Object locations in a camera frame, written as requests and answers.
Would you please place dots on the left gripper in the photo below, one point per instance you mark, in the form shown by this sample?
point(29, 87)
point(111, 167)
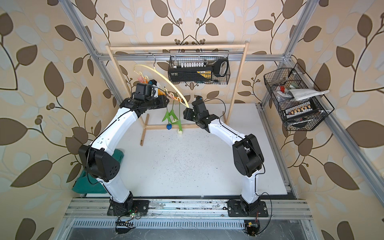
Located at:
point(165, 100)

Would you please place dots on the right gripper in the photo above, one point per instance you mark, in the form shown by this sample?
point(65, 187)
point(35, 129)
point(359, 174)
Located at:
point(188, 114)

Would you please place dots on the white tulip flower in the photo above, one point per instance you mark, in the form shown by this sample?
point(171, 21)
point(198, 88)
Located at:
point(172, 117)
point(180, 129)

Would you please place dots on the blue tulip flower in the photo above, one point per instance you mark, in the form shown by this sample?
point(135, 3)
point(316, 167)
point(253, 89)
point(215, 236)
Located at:
point(168, 126)

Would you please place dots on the cream clothes hanger with clips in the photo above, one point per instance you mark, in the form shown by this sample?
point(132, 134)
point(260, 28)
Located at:
point(165, 86)

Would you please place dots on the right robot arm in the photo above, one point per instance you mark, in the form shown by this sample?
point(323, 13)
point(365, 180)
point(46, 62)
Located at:
point(247, 154)

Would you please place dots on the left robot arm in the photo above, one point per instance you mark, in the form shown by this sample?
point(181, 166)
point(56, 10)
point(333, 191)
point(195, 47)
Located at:
point(129, 111)

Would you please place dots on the black yellow tool in basket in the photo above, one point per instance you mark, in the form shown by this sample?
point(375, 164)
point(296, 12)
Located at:
point(202, 71)

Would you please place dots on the green plastic tool case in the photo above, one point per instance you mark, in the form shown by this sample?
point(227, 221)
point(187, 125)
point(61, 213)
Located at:
point(82, 183)

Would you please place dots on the white paper in side basket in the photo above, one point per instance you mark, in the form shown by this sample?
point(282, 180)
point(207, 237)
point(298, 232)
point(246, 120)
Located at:
point(303, 94)

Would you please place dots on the paint tube set box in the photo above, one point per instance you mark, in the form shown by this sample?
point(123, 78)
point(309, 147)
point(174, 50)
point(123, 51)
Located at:
point(301, 110)

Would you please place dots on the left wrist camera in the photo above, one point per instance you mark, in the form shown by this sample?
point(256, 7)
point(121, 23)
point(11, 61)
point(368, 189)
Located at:
point(155, 88)

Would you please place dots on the back black wire basket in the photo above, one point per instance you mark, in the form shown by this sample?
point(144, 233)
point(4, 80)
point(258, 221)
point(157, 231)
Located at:
point(202, 54)

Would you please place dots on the wooden drying rack frame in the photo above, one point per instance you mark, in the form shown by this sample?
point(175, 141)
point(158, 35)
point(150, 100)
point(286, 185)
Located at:
point(133, 53)

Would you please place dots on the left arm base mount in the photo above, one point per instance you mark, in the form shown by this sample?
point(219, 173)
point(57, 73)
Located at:
point(129, 208)

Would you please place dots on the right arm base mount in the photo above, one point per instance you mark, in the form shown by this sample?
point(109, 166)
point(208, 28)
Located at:
point(241, 209)

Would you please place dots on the side black wire basket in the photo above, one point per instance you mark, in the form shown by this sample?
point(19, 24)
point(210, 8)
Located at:
point(300, 102)

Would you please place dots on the aluminium rail at front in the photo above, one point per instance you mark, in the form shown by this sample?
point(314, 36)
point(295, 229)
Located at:
point(189, 209)

